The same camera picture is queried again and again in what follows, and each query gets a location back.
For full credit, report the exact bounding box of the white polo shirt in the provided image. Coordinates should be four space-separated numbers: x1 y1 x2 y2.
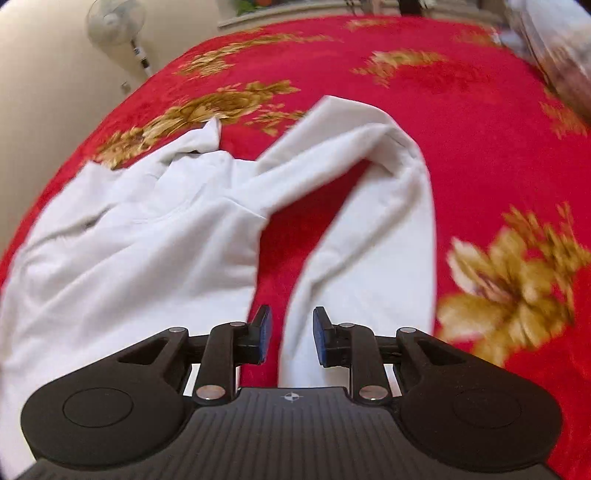
1 96 436 478

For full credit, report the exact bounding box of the red floral bed blanket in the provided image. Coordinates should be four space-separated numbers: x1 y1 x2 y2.
1 16 590 479

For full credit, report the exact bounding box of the potted green plant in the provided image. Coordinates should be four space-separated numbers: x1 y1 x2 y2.
235 0 273 16

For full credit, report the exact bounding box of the white standing fan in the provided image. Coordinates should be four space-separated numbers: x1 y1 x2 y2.
86 0 153 78

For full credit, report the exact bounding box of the plaid quilt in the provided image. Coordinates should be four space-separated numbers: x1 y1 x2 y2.
505 0 590 118

